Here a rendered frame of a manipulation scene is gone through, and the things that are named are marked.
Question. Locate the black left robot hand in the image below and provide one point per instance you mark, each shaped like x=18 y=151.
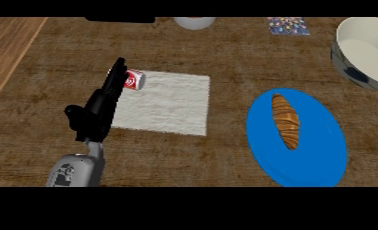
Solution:
x=100 y=107

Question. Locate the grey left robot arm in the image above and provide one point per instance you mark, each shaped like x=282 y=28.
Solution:
x=75 y=171

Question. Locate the blue plate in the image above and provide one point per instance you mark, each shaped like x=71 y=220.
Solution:
x=314 y=160

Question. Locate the red and white can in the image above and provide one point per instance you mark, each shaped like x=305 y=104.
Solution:
x=134 y=79

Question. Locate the white cloth placemat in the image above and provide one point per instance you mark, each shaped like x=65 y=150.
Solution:
x=170 y=105

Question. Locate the white round cup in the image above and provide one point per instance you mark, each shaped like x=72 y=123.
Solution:
x=193 y=22

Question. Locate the brown croissant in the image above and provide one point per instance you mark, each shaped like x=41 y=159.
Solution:
x=286 y=120

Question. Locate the colourful speckled card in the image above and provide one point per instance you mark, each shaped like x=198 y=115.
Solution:
x=288 y=26

